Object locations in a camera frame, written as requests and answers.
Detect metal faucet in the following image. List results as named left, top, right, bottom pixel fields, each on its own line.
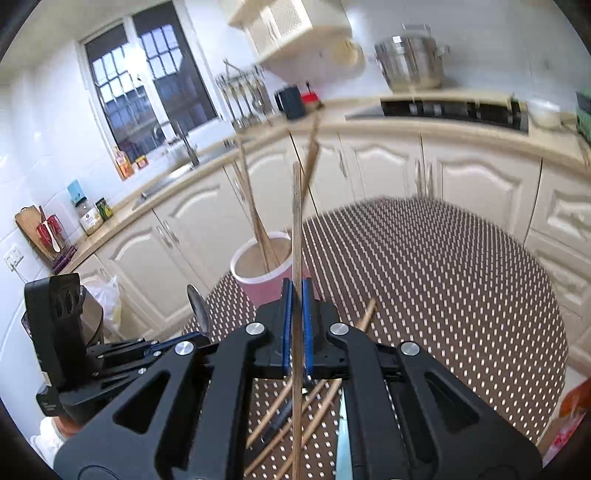
left=159, top=121, right=200, bottom=168

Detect red utensil caddy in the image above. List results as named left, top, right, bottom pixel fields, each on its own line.
left=34, top=215, right=77, bottom=273

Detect green electric cooker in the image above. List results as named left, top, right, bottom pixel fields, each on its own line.
left=575, top=90, right=591, bottom=134

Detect black gas cooktop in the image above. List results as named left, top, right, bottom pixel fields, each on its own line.
left=381, top=95, right=529, bottom=134

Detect round yellow plate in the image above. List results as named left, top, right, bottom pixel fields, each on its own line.
left=330, top=39, right=365, bottom=70

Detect white plastic bag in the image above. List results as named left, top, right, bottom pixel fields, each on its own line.
left=88, top=277, right=123, bottom=330

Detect metal slotted spoon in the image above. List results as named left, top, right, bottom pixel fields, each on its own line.
left=252, top=76, right=273, bottom=117

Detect wooden cutting board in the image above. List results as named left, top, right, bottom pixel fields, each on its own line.
left=15, top=204, right=47, bottom=259

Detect orange bottle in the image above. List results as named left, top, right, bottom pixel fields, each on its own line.
left=114, top=147, right=136, bottom=180

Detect cream base cabinets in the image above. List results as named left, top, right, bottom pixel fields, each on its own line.
left=60, top=124, right=591, bottom=365

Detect metal turner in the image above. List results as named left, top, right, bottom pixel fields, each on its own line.
left=240, top=78, right=260, bottom=128

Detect orange printed bag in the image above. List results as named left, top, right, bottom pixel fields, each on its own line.
left=538, top=378, right=583, bottom=467

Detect barred window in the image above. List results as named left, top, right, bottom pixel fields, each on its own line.
left=83, top=0, right=220, bottom=162

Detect brown polka dot tablecloth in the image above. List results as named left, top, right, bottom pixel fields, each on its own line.
left=182, top=196, right=571, bottom=480

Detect clear grain jar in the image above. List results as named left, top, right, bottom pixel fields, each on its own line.
left=78, top=196, right=105, bottom=236

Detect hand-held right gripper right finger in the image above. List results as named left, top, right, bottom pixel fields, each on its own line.
left=302, top=279, right=542, bottom=480

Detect light blue knife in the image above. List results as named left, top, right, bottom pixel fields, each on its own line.
left=335, top=397, right=354, bottom=480

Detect black kettle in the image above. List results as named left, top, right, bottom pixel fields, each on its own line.
left=276, top=85, right=306, bottom=121

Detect white bowl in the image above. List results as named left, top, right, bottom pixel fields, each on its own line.
left=526, top=99, right=561, bottom=130

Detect steel sink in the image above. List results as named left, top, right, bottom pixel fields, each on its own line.
left=134, top=138, right=241, bottom=210

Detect long wooden chopstick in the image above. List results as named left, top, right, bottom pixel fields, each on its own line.
left=290, top=161, right=306, bottom=480

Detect person's left forearm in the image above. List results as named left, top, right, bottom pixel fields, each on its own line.
left=28, top=413, right=84, bottom=464

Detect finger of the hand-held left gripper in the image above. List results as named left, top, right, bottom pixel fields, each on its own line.
left=90, top=355, right=160, bottom=386
left=88, top=333, right=213, bottom=360

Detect steel steamer pot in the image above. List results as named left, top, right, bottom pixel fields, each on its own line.
left=373, top=24, right=451, bottom=90

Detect pink cup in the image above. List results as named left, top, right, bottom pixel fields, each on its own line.
left=230, top=231, right=314, bottom=309

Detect metal wall rack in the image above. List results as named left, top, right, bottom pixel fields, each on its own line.
left=215, top=59, right=266, bottom=88

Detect bunch of wooden chopsticks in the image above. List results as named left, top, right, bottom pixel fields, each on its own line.
left=228, top=113, right=378, bottom=480

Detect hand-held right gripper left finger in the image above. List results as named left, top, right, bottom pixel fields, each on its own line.
left=54, top=279, right=293, bottom=480

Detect metal ladle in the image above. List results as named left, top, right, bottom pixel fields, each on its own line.
left=228, top=78, right=244, bottom=131

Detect narrow lattice door cabinet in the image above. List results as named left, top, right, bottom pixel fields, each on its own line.
left=219, top=0, right=354, bottom=70

